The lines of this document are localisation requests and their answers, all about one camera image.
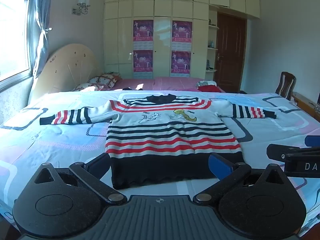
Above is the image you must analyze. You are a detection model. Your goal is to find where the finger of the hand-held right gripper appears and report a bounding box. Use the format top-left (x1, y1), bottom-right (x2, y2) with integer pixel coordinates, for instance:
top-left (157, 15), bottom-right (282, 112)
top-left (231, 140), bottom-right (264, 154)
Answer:
top-left (304, 135), bottom-right (320, 147)
top-left (266, 143), bottom-right (320, 161)

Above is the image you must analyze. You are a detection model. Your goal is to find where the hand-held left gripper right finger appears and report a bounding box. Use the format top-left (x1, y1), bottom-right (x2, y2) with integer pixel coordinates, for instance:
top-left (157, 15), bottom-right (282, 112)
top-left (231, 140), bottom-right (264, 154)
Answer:
top-left (193, 153), bottom-right (288, 203)

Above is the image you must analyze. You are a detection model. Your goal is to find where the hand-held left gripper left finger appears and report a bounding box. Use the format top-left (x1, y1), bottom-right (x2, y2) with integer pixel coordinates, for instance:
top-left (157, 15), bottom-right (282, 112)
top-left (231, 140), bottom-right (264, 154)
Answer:
top-left (34, 152), bottom-right (128, 204)

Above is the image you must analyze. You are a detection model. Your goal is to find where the striped knit sweater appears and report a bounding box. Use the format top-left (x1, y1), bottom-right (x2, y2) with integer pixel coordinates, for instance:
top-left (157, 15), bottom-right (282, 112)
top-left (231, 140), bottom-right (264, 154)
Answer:
top-left (39, 94), bottom-right (278, 190)

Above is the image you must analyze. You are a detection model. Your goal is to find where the wooden desk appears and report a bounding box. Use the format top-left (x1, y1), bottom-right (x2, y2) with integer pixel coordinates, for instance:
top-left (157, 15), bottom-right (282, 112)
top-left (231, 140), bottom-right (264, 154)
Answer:
top-left (291, 91), bottom-right (320, 122)

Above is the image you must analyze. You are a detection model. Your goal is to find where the printed pastel quilt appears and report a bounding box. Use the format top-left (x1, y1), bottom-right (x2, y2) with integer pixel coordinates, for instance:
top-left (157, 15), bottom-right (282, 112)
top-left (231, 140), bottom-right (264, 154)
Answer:
top-left (0, 90), bottom-right (320, 233)

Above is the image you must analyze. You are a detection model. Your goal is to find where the wooden chair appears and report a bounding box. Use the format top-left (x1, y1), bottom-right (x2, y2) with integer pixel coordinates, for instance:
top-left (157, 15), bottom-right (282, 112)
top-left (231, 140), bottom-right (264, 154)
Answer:
top-left (275, 71), bottom-right (297, 101)

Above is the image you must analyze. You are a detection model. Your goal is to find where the red cloth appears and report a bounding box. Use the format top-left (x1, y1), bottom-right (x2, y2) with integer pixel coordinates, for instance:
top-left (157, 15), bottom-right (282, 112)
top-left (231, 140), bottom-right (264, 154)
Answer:
top-left (197, 85), bottom-right (221, 92)

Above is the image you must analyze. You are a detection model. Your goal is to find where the patterned pillow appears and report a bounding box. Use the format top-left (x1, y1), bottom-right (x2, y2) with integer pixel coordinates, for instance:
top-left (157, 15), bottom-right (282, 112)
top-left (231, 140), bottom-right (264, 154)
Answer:
top-left (87, 73), bottom-right (121, 88)
top-left (72, 83), bottom-right (105, 92)

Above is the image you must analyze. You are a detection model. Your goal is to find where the black and white striped cloth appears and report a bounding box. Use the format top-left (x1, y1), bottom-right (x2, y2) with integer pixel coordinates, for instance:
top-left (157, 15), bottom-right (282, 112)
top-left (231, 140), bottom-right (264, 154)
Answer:
top-left (195, 80), bottom-right (217, 88)

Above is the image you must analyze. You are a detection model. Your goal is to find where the pink checked bedsheet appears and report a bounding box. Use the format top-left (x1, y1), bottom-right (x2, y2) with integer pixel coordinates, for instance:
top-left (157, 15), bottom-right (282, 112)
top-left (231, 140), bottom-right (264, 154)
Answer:
top-left (110, 76), bottom-right (227, 93)

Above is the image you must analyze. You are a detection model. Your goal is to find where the cream round headboard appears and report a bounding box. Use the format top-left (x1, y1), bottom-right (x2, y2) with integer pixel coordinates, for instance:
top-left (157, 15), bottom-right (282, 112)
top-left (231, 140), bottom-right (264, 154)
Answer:
top-left (27, 43), bottom-right (103, 103)

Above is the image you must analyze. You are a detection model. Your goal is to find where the brown wooden door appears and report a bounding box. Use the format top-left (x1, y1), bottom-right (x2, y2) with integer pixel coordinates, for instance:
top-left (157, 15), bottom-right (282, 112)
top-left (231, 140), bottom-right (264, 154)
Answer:
top-left (216, 12), bottom-right (247, 93)

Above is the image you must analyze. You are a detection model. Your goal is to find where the cream corner shelf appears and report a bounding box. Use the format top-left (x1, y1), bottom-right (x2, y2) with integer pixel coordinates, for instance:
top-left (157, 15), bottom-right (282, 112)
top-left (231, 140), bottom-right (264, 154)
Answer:
top-left (206, 5), bottom-right (220, 79)

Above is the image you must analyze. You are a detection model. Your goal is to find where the grey curtain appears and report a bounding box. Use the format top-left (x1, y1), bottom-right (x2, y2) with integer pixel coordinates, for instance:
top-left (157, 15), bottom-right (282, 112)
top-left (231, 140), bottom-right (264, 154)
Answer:
top-left (30, 0), bottom-right (53, 77)

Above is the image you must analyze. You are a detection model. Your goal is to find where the window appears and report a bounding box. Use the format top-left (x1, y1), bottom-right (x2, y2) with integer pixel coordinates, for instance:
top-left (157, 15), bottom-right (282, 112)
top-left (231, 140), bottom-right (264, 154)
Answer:
top-left (0, 0), bottom-right (38, 82)

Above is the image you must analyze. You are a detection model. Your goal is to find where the cream wardrobe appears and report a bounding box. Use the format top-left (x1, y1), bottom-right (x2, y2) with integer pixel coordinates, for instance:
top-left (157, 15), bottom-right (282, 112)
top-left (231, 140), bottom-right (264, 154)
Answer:
top-left (104, 0), bottom-right (260, 80)

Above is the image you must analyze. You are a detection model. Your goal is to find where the purple wall poster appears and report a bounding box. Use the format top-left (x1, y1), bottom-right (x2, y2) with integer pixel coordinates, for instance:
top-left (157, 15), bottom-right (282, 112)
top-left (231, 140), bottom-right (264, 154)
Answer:
top-left (172, 20), bottom-right (193, 51)
top-left (133, 50), bottom-right (153, 79)
top-left (133, 20), bottom-right (154, 50)
top-left (171, 50), bottom-right (192, 78)

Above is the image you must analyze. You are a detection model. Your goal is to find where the wall lamp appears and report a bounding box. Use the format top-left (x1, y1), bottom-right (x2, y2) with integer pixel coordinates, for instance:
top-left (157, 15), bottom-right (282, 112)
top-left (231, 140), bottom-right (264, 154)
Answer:
top-left (71, 0), bottom-right (91, 16)

